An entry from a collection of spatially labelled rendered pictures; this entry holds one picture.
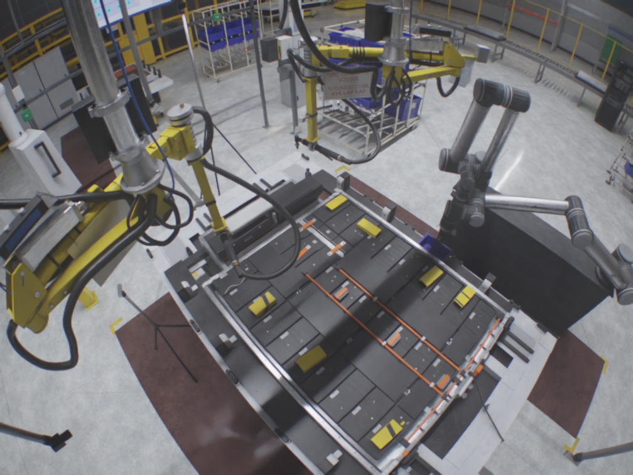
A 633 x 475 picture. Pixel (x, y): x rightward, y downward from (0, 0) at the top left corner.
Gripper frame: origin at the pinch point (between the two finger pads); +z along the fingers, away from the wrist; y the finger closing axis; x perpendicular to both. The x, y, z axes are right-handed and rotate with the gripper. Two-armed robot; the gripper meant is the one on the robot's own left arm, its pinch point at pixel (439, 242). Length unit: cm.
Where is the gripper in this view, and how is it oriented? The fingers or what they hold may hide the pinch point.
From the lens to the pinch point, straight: 229.1
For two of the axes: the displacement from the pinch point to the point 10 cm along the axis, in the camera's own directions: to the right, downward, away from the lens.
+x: 6.8, 5.6, -4.7
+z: 0.2, 6.3, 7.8
